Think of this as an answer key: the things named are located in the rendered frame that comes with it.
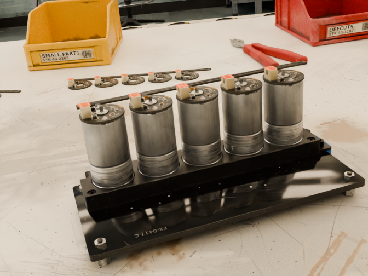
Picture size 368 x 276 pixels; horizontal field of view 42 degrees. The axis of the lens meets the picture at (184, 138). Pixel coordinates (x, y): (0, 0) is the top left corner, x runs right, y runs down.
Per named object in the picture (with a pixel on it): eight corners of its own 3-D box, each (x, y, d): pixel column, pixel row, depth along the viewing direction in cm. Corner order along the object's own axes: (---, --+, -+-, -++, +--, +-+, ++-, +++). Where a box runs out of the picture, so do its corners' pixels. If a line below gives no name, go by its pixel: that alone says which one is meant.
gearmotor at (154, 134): (185, 183, 29) (177, 104, 27) (145, 193, 28) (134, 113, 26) (173, 165, 31) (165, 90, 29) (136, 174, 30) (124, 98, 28)
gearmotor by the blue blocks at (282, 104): (309, 152, 31) (311, 76, 29) (275, 161, 30) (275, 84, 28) (289, 137, 33) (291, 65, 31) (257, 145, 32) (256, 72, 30)
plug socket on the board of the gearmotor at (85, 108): (97, 116, 26) (95, 105, 26) (81, 119, 26) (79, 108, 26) (94, 111, 27) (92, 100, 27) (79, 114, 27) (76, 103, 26)
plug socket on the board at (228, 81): (239, 87, 28) (238, 76, 28) (225, 90, 28) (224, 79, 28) (233, 83, 29) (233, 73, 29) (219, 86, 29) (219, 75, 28)
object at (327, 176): (300, 145, 34) (300, 131, 34) (365, 196, 28) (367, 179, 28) (75, 201, 30) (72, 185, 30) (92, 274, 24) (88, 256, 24)
